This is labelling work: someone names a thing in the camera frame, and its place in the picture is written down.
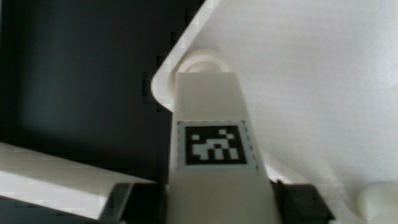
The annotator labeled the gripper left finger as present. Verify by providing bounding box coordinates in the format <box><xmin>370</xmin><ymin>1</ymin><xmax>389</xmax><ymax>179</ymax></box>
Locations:
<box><xmin>103</xmin><ymin>183</ymin><xmax>167</xmax><ymax>224</ymax></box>

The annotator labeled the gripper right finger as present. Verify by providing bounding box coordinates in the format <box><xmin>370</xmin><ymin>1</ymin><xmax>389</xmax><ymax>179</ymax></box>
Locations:
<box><xmin>272</xmin><ymin>180</ymin><xmax>336</xmax><ymax>224</ymax></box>

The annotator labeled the white desk leg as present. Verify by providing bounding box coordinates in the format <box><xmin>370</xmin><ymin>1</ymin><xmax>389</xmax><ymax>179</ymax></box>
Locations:
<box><xmin>167</xmin><ymin>72</ymin><xmax>281</xmax><ymax>224</ymax></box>

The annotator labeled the white desk tabletop tray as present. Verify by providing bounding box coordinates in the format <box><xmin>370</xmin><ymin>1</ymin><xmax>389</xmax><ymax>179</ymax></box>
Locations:
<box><xmin>151</xmin><ymin>0</ymin><xmax>398</xmax><ymax>224</ymax></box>

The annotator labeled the white fixture wall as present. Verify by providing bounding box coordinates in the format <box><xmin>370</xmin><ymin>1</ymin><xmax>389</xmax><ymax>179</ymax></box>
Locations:
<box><xmin>0</xmin><ymin>142</ymin><xmax>151</xmax><ymax>219</ymax></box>

